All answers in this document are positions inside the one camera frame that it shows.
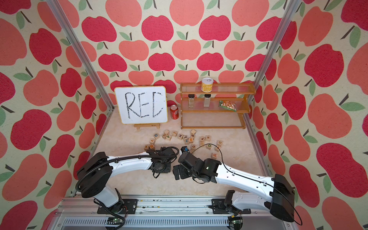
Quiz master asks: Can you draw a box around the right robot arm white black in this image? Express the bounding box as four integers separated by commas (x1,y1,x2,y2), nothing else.
173,151,295,222

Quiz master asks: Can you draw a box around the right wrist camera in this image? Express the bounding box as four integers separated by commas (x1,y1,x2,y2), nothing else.
180,146,189,154

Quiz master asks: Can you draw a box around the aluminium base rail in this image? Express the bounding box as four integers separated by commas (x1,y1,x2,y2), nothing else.
44,192,297,230

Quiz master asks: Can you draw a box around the red soda can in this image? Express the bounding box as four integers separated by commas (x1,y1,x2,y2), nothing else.
170,104,179,120

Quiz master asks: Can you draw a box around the yellow tin can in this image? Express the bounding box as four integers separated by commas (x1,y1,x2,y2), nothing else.
201,78,214,93

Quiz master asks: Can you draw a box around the green snack packet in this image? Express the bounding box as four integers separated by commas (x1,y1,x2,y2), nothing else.
219,100,237,112

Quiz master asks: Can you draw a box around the whiteboard with RED writing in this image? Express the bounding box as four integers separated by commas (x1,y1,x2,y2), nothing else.
114,86,168,125

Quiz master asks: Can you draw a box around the left glass spice jar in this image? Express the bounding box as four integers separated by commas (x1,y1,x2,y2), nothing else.
188,94,195,109

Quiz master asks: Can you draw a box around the glass spice jar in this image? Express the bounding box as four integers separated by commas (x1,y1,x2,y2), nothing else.
203,94,211,108
188,94,195,109

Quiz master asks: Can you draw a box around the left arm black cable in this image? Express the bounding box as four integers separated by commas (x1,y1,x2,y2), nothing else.
75,146,180,230

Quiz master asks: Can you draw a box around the right glass spice jar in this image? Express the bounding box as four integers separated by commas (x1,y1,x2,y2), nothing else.
203,94,211,108

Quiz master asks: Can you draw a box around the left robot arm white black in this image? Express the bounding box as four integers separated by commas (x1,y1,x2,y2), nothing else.
75,147,179,216

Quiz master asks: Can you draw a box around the wooden two-tier shelf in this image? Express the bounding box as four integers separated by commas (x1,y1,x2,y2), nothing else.
180,83,256,129

